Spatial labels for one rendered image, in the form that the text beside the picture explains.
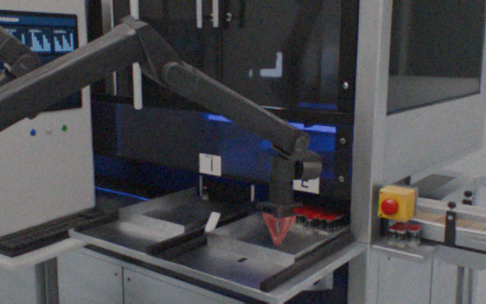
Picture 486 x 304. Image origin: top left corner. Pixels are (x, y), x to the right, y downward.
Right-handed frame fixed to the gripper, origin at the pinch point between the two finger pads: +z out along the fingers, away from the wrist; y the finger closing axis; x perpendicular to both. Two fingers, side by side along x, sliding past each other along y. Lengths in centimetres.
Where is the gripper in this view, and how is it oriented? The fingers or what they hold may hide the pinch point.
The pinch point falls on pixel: (277, 241)
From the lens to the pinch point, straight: 133.8
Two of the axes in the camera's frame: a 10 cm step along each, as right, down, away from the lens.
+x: -7.8, -1.1, 6.1
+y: 6.2, -0.3, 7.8
